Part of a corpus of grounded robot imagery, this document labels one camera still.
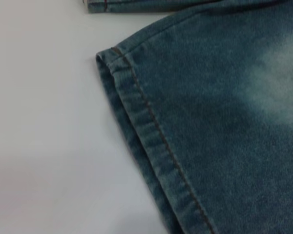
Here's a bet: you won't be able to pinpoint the blue denim shorts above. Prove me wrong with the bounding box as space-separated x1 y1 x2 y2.
87 0 293 234

